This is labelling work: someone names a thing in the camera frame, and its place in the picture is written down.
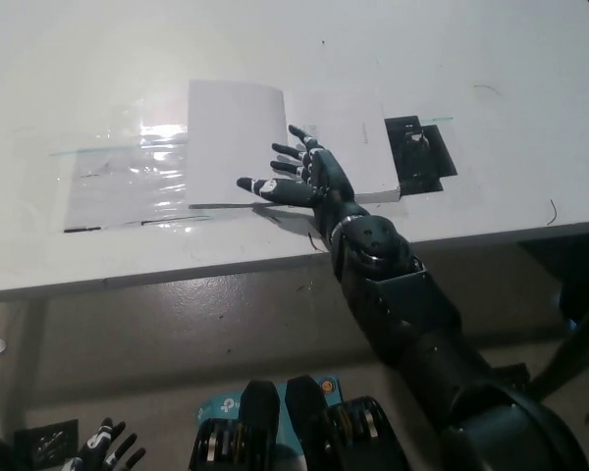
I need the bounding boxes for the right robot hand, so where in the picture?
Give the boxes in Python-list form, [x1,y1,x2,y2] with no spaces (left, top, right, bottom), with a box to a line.
[236,125,370,237]

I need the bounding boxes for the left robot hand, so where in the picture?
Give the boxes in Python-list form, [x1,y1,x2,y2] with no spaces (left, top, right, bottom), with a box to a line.
[61,416,147,471]

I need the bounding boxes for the white paperback manual book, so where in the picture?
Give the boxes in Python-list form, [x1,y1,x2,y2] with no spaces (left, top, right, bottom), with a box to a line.
[186,79,402,211]

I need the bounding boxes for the black ribbed robot torso block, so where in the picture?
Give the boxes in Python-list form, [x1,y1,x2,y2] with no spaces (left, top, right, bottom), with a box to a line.
[284,375,403,471]
[188,378,282,471]

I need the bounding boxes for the clear plastic cover sheet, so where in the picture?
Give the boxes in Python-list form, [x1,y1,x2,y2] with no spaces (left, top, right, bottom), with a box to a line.
[12,97,212,236]

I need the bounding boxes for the black floor marker square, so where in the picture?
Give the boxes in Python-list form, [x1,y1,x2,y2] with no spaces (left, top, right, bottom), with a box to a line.
[488,362,530,392]
[13,419,80,465]

